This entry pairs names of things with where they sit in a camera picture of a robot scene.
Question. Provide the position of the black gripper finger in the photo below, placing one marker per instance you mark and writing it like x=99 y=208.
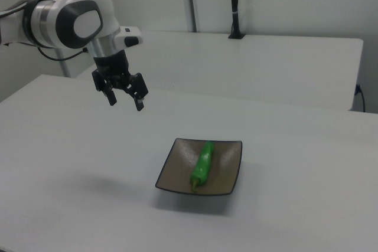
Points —
x=110 y=95
x=138 y=92

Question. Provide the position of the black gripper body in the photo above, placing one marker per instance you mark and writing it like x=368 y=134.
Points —
x=113 y=66

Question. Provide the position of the green chili pepper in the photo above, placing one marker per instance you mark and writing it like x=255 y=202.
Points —
x=203 y=163

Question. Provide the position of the square brown ceramic plate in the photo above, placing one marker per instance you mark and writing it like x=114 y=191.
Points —
x=177 y=172

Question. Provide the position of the white table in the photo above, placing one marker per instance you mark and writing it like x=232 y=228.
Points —
x=236 y=69

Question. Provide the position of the upright grey metal frame pole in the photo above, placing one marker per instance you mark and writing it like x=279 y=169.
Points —
x=190 y=1

